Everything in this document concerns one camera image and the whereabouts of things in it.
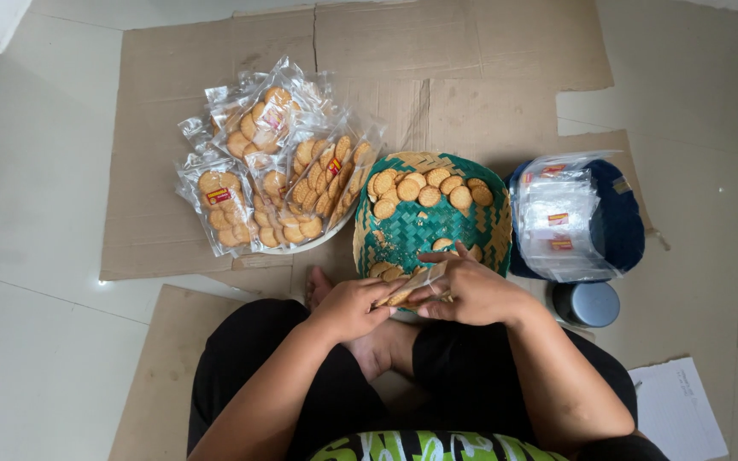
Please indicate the person's left hand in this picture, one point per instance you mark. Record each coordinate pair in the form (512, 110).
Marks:
(343, 310)

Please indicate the person's right hand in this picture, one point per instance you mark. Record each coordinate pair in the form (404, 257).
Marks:
(478, 291)

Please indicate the clear biscuit packet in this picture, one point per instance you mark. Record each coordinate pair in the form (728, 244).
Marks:
(417, 282)

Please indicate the person's bare foot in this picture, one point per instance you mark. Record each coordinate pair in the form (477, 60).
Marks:
(378, 349)
(318, 288)

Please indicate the white round plate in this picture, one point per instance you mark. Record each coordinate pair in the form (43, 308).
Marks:
(318, 242)

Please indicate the person's black trousers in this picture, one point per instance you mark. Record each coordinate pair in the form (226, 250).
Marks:
(465, 378)

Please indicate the green woven bamboo basket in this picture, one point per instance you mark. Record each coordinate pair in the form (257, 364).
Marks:
(417, 227)

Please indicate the stack of empty clear bags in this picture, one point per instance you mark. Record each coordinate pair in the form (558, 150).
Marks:
(558, 217)

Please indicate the grey-blue round lid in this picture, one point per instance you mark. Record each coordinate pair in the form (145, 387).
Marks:
(590, 304)

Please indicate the heap of loose round biscuits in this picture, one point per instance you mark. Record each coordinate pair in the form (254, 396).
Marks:
(430, 189)

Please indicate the dark blue basin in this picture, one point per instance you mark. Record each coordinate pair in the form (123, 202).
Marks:
(619, 224)

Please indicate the pile of filled biscuit packets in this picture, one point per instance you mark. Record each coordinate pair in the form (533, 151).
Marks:
(266, 173)

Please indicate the person's green black shirt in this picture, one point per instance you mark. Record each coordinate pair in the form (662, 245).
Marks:
(433, 447)

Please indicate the small brown cardboard sheet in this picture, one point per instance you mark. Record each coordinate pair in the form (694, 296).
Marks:
(164, 378)

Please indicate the large flattened cardboard sheet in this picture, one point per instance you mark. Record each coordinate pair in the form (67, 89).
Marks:
(458, 77)

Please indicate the white paper sheet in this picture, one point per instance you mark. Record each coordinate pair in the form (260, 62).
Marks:
(676, 416)

